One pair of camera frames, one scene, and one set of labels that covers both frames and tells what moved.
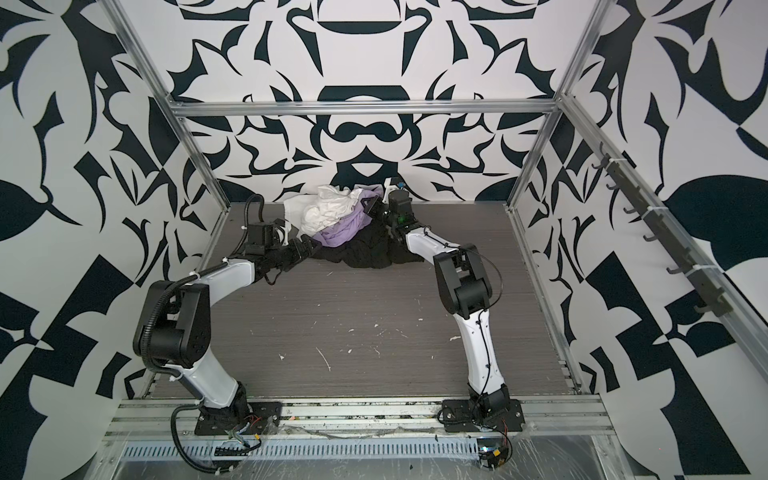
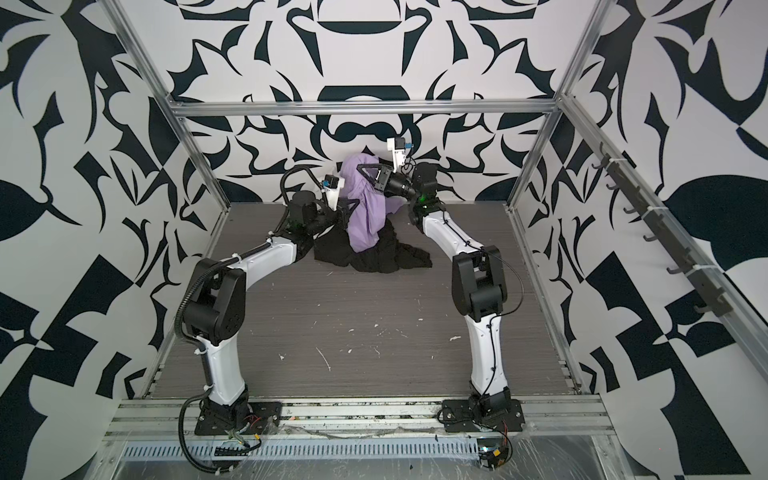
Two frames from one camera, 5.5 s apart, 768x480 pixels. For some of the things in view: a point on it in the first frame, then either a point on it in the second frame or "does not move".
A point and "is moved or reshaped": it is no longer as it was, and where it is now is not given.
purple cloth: (341, 233) is moved or reshaped
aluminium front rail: (545, 419) does not move
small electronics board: (492, 451) does not move
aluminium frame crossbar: (366, 107) does not move
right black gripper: (375, 210) -> (388, 179)
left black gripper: (300, 254) -> (340, 217)
